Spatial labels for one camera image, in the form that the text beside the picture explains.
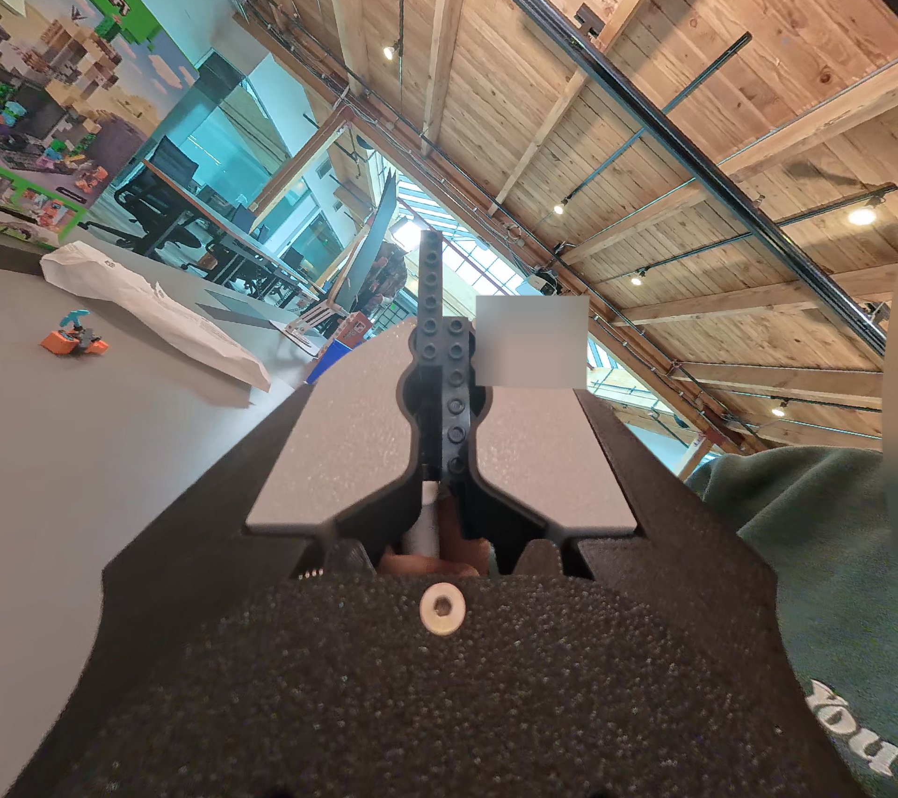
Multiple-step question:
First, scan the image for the dark grey flat panel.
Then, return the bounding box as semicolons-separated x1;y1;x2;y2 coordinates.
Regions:
195;301;275;330

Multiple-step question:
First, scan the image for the black ceiling pipe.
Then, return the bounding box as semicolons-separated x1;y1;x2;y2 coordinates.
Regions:
434;0;888;357

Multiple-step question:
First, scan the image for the grey stepped brick wall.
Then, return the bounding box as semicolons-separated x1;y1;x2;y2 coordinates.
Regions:
414;230;474;483

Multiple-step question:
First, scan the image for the long wooden office table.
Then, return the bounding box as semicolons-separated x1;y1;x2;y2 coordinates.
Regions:
142;160;331;311

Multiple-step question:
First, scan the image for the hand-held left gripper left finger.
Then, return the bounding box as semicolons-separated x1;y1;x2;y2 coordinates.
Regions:
243;317;423;553

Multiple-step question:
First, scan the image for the orange and teal brick figure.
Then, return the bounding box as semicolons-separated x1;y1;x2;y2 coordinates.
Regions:
40;309;109;358

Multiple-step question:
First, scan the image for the black mesh office chair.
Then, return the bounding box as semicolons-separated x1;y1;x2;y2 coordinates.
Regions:
114;136;206;255

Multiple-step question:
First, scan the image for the person's right hand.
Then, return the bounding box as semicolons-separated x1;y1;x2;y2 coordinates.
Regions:
382;496;492;579

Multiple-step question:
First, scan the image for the blue plastic bin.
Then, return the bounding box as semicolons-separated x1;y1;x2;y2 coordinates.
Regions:
306;338;353;386

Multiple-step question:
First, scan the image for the green printed toy box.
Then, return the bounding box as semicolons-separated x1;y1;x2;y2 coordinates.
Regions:
0;0;199;252

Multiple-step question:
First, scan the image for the person's green sweatshirt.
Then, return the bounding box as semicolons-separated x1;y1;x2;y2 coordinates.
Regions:
686;446;898;798

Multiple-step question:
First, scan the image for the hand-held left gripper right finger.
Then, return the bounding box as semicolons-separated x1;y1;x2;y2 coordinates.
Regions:
466;319;641;550

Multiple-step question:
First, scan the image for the grey upright board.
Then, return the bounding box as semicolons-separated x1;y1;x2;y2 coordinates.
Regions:
335;172;398;316

